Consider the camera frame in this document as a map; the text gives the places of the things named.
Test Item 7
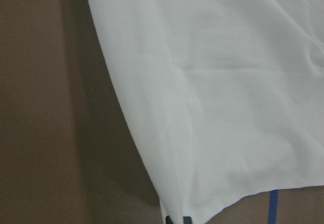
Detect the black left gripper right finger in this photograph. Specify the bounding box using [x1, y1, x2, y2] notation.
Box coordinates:
[183, 216, 192, 224]

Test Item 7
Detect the white long-sleeve printed shirt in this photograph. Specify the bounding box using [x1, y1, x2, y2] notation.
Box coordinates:
[88, 0, 323, 223]

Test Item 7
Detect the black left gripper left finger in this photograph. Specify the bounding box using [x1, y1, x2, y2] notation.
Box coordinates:
[165, 216, 173, 224]

